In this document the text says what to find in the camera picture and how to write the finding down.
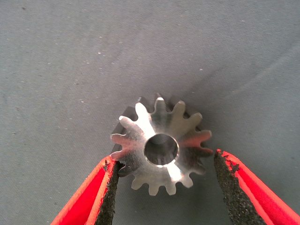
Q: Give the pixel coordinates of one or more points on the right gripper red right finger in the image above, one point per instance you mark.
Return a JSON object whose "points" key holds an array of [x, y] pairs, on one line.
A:
{"points": [[248, 197]]}

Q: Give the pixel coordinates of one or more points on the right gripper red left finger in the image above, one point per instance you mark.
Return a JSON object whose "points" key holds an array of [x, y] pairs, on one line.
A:
{"points": [[89, 199]]}

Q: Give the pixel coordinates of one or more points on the larger steel gear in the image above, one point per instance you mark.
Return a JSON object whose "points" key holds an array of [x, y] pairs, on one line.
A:
{"points": [[136, 145]]}

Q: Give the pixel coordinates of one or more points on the dark grey table cloth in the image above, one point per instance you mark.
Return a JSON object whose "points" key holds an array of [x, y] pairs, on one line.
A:
{"points": [[70, 58]]}

